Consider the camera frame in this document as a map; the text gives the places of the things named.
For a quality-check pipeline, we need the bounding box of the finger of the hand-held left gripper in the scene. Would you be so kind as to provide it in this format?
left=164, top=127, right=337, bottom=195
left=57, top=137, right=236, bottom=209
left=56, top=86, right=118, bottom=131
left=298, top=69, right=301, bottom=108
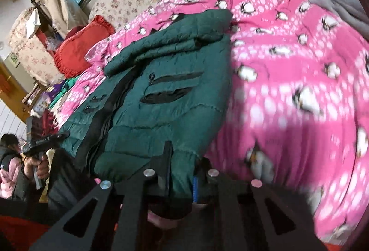
left=43, top=131, right=70, bottom=145

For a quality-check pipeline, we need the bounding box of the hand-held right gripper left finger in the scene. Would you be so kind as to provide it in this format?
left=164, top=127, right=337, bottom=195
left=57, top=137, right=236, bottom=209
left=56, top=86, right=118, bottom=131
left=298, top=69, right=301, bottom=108
left=29, top=140, right=173, bottom=251

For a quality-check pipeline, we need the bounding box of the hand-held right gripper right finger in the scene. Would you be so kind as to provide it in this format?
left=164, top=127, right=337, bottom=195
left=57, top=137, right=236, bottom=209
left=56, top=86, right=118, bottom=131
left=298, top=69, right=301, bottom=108
left=193, top=157, right=329, bottom=251

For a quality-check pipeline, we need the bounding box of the green puffer jacket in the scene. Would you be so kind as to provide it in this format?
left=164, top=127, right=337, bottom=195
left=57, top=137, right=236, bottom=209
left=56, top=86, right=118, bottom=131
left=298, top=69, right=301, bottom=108
left=58, top=9, right=234, bottom=200

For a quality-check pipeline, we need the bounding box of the person's left forearm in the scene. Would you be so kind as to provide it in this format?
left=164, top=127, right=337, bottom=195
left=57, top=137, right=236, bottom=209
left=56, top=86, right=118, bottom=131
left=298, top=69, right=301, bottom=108
left=46, top=149, right=98, bottom=214

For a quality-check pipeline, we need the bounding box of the person's left hand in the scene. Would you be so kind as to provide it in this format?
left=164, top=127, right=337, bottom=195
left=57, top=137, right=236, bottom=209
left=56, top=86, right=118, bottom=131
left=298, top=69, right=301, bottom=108
left=24, top=153, right=50, bottom=189

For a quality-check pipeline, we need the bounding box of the purple cloth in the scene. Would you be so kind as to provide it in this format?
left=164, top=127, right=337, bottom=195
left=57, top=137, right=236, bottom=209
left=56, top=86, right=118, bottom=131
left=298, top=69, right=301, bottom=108
left=43, top=82, right=67, bottom=102

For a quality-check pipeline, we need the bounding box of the green cloth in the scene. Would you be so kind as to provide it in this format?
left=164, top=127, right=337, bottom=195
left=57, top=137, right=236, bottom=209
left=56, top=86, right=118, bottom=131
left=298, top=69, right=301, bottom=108
left=49, top=77, right=80, bottom=109

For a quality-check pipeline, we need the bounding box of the wooden door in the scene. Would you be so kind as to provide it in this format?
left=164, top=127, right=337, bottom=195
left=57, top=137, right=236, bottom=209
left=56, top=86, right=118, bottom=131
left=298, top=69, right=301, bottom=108
left=0, top=62, right=31, bottom=122

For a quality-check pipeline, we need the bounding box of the red heart-shaped ruffled pillow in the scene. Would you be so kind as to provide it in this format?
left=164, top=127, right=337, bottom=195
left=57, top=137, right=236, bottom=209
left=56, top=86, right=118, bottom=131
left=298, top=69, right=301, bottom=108
left=53, top=15, right=116, bottom=79

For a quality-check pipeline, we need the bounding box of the floral cloth furniture cover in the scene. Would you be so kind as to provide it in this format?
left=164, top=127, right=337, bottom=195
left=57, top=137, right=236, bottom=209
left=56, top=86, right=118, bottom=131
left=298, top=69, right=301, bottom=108
left=8, top=6, right=64, bottom=86

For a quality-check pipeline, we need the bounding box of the clear plastic bag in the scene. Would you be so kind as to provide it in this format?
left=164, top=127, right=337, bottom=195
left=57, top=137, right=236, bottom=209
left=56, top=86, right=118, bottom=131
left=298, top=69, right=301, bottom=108
left=45, top=36, right=62, bottom=51

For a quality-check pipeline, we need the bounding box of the white paper sheet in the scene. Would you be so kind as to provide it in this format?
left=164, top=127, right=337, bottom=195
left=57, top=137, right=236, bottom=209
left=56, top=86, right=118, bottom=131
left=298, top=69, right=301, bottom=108
left=25, top=9, right=41, bottom=40

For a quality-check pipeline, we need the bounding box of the pink penguin print blanket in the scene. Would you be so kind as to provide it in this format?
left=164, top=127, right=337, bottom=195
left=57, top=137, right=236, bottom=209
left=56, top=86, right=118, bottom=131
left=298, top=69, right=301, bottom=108
left=55, top=0, right=369, bottom=246

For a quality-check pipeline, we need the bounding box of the dark wooden post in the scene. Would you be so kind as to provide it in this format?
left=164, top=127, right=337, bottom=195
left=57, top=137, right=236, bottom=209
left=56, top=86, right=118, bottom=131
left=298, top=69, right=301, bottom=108
left=29, top=0, right=52, bottom=27

